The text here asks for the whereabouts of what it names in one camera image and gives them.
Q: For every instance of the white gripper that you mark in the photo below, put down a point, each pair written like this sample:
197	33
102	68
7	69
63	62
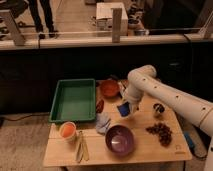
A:
133	96

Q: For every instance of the blue sponge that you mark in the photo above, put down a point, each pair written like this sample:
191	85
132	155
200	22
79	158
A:
124	109

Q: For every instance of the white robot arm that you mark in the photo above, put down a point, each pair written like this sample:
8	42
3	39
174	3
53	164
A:
197	111

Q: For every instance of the green plastic tray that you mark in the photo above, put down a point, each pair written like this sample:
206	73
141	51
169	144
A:
74	100

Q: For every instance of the small black white cup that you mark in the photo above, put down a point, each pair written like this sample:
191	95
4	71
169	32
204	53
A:
158	109

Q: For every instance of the orange bowl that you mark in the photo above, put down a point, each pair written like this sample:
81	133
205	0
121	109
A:
109	88

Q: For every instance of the grey crumpled cloth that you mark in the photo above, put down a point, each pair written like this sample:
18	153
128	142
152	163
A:
103	121

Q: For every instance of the dark red small object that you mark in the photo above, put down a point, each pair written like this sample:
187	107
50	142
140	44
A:
100	106

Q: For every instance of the purple bowl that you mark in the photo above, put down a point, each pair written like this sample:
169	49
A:
119	140

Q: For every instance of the bunch of dark grapes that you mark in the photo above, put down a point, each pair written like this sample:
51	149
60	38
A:
163	132

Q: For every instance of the blue object beside table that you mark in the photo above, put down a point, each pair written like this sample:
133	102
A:
189	140

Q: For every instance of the wooden tongs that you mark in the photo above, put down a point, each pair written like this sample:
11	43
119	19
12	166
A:
82	149

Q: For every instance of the orange cup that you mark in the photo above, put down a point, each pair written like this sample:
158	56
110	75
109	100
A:
68	131

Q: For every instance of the white cardboard box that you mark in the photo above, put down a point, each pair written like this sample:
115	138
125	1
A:
104	14

